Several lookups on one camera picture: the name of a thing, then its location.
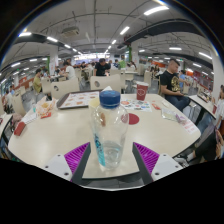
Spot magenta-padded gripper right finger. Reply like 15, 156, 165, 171
132, 142, 184, 185

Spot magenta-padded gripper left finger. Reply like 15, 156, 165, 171
43, 142, 92, 185

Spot clear blue-capped water bottle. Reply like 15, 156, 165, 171
88, 89, 130, 173

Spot flat round red coaster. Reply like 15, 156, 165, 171
127, 112, 141, 126

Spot clear plastic wrapper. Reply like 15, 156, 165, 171
161, 107, 179, 122

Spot pink paper slip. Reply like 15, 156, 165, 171
175, 114, 200, 135

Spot printed paper flyer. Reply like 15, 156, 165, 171
120, 98, 153, 113

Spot dark food tray with paper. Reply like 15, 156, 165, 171
56, 90, 103, 110

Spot white printed card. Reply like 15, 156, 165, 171
20, 109, 38, 125

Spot person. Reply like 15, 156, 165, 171
32, 68, 44, 95
63, 59, 77, 81
211, 84, 224, 132
192, 124, 224, 163
3, 87, 15, 109
159, 58, 192, 112
93, 57, 112, 77

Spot red paper cup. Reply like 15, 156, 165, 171
136, 81, 150, 102

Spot cream chair with round hole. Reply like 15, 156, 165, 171
89, 74, 122, 93
50, 77, 81, 100

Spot crumpled white napkin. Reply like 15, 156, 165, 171
101, 85, 114, 93

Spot cream neighbouring table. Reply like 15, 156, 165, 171
0, 113, 14, 140
187, 94, 218, 116

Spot cream dining chairs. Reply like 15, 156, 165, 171
13, 64, 161, 98

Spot ceiling air conditioner unit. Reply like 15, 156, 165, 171
61, 26, 81, 38

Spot ceiling lights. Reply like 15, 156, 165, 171
0, 4, 214, 86

